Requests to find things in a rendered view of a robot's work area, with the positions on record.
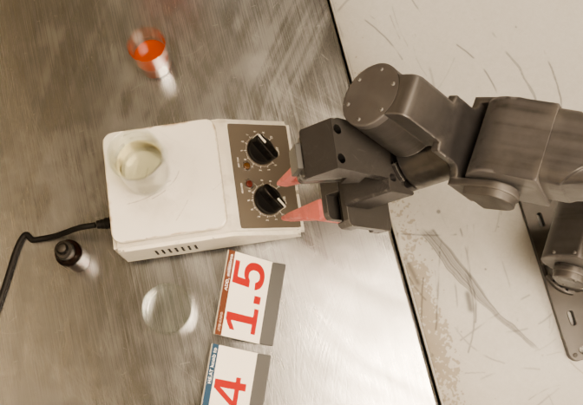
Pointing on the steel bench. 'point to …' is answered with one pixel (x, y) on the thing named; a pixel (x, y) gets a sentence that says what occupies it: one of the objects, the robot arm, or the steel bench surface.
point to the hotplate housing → (214, 239)
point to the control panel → (260, 175)
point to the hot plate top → (156, 228)
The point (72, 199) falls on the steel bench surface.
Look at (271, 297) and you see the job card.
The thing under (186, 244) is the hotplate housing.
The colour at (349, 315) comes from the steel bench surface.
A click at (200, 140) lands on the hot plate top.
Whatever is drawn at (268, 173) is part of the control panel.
